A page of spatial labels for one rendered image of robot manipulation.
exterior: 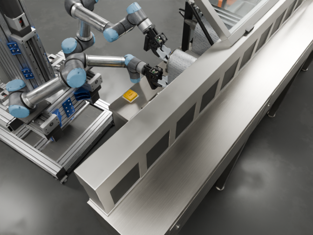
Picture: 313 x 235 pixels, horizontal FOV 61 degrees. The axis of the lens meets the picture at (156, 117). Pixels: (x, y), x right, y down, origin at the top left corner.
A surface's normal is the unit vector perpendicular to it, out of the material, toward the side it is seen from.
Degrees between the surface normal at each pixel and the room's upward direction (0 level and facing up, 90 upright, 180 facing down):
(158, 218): 0
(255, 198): 0
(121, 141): 0
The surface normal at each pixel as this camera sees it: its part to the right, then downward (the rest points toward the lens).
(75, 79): 0.43, 0.69
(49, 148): 0.00, -0.60
